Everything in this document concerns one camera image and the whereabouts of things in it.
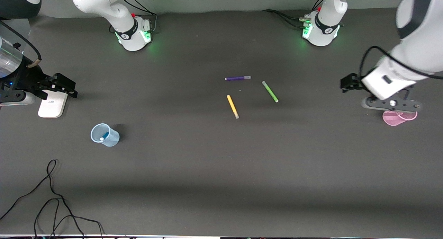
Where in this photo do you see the white rectangular device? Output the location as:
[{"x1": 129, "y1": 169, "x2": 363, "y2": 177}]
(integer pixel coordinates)
[{"x1": 38, "y1": 90, "x2": 68, "y2": 118}]

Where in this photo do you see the translucent pink plastic cup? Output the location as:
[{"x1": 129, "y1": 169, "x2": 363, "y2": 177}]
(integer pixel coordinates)
[{"x1": 382, "y1": 110, "x2": 418, "y2": 126}]

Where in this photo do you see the translucent blue plastic cup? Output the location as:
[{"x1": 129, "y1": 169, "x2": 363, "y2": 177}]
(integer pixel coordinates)
[{"x1": 91, "y1": 123, "x2": 120, "y2": 148}]

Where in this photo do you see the green marker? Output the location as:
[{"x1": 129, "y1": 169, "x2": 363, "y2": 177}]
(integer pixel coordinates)
[{"x1": 262, "y1": 80, "x2": 279, "y2": 103}]

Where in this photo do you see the yellow marker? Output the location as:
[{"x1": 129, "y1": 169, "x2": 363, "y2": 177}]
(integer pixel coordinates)
[{"x1": 227, "y1": 95, "x2": 239, "y2": 119}]

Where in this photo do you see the long looped black cable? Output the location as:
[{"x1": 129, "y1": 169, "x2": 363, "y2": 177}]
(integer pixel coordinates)
[{"x1": 0, "y1": 159, "x2": 85, "y2": 239}]

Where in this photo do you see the black left arm base cable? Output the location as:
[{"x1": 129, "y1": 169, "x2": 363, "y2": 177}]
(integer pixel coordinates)
[{"x1": 261, "y1": 9, "x2": 312, "y2": 29}]

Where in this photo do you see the black arm base cable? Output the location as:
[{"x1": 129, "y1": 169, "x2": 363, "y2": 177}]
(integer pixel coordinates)
[
  {"x1": 261, "y1": 9, "x2": 312, "y2": 29},
  {"x1": 122, "y1": 0, "x2": 158, "y2": 33}
]

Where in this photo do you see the black right arm base cable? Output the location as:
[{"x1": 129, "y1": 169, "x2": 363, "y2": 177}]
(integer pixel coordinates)
[{"x1": 122, "y1": 0, "x2": 158, "y2": 33}]

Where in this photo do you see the black cable narrow bend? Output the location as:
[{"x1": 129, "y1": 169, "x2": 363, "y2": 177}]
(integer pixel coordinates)
[{"x1": 34, "y1": 198, "x2": 60, "y2": 239}]

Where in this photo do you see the black cable wide bend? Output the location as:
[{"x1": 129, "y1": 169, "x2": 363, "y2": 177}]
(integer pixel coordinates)
[{"x1": 52, "y1": 215, "x2": 105, "y2": 239}]

